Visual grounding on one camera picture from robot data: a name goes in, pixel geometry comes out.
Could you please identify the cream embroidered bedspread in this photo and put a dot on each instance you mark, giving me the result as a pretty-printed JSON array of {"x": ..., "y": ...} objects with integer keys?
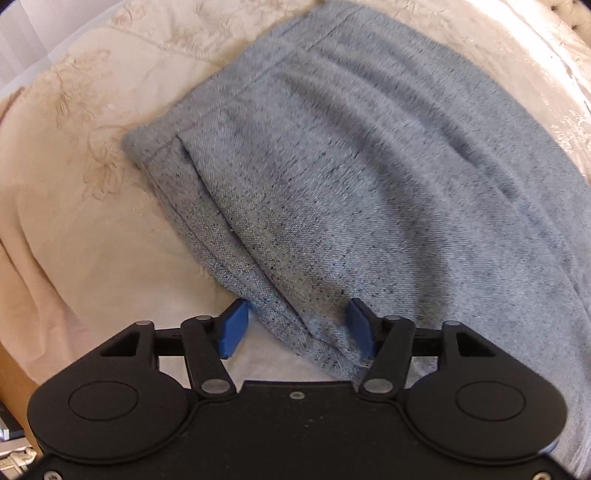
[{"x": 92, "y": 240}]

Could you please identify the blue-grey pants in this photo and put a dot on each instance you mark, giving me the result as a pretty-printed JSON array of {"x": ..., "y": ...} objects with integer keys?
[{"x": 369, "y": 184}]

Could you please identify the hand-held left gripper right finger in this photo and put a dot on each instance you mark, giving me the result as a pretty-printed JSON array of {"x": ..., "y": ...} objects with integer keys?
[{"x": 360, "y": 328}]

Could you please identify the white sheer curtain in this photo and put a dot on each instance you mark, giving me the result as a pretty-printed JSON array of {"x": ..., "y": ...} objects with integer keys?
[{"x": 32, "y": 32}]

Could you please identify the wooden bed frame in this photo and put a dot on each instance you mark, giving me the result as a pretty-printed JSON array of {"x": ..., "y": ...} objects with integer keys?
[{"x": 14, "y": 392}]

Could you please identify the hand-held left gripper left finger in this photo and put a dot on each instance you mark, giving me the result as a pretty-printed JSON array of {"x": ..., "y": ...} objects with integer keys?
[{"x": 233, "y": 328}]

